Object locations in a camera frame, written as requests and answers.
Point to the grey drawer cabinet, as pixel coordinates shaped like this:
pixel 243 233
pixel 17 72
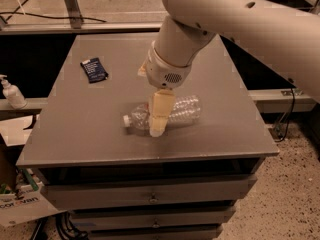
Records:
pixel 121 183

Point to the white pump dispenser bottle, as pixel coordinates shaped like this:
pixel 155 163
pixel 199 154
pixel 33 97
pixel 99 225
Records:
pixel 12 93

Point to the dark blue snack packet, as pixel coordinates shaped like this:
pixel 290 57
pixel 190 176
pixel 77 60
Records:
pixel 94 70

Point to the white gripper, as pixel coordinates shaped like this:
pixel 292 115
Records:
pixel 164 71

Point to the clear plastic water bottle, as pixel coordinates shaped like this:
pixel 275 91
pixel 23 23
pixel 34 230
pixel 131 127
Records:
pixel 186 111

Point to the white cardboard box with print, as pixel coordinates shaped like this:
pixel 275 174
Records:
pixel 31 206

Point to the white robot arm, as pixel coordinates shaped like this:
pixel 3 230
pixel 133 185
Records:
pixel 284 39

